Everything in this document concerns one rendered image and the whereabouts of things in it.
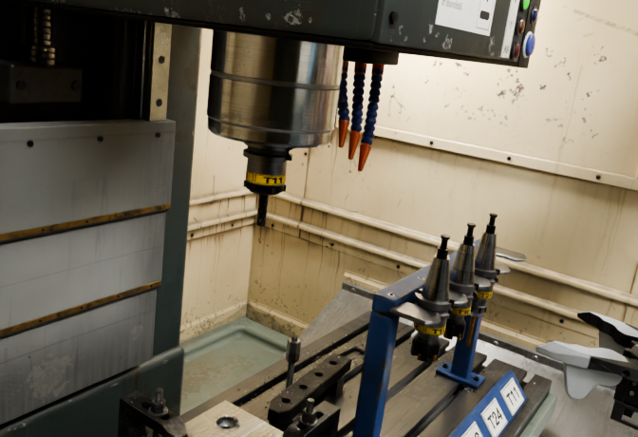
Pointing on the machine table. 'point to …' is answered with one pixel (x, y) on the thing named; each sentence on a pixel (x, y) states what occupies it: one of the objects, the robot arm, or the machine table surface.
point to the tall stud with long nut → (291, 357)
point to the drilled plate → (250, 425)
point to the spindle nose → (273, 90)
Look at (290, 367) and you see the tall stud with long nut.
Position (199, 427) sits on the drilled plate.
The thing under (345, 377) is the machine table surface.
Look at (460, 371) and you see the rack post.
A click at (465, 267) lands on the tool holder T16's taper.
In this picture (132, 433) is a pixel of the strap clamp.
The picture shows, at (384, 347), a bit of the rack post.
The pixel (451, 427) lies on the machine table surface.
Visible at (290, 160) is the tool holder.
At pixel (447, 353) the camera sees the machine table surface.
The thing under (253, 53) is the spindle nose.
